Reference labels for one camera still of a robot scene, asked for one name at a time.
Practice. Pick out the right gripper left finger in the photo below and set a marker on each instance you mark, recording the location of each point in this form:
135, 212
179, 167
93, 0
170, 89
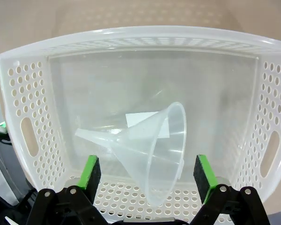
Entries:
93, 173

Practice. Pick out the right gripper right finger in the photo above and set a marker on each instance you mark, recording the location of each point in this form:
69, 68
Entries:
201, 178

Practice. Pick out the clear plastic funnel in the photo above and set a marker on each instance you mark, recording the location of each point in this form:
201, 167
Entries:
140, 152

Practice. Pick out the white perforated basket with sticker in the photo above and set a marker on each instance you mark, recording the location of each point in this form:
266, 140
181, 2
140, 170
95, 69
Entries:
84, 93

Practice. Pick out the white paper sticker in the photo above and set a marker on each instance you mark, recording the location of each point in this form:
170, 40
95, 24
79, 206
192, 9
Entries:
135, 119

